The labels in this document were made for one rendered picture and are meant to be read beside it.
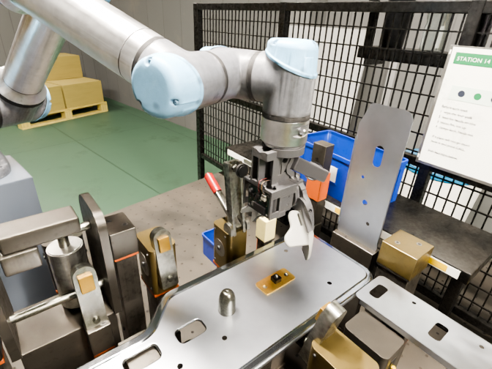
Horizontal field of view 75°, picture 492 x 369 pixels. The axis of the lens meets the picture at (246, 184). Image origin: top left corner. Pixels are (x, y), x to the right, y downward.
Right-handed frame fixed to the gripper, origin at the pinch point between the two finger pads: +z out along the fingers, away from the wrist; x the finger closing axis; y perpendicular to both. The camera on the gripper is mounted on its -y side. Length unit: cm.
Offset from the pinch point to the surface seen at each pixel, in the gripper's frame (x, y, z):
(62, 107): -514, -53, 93
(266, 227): -10.7, -6.6, 6.1
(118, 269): -18.5, 25.8, 7.8
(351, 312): 5.8, -25.3, 32.0
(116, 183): -262, -43, 111
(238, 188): -15.2, -1.0, -3.9
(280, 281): 0.9, -0.6, 10.8
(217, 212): -69, -32, 41
